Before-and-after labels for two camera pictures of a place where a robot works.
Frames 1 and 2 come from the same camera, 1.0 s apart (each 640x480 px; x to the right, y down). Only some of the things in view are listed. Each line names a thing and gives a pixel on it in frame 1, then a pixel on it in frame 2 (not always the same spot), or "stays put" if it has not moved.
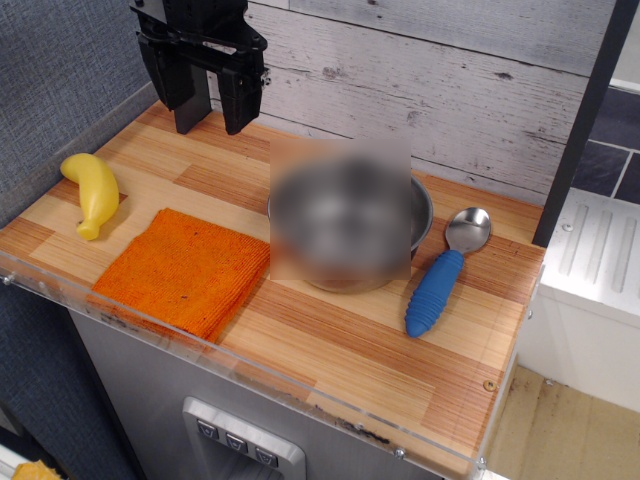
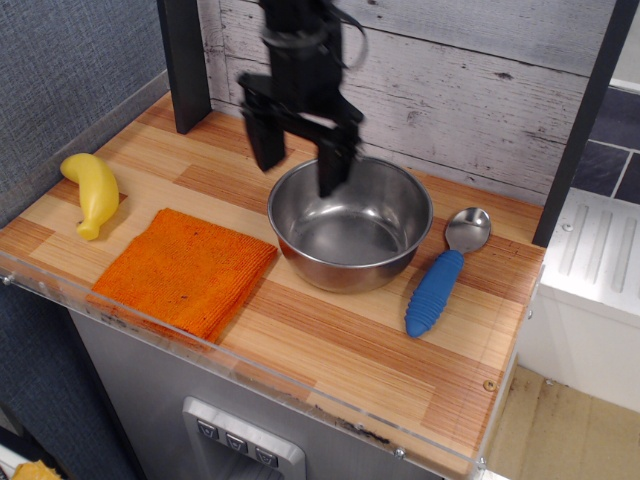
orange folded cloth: (188, 273) stays put
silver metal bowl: (350, 231) stays put
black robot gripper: (219, 30) -> (304, 39)
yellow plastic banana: (98, 191) stays put
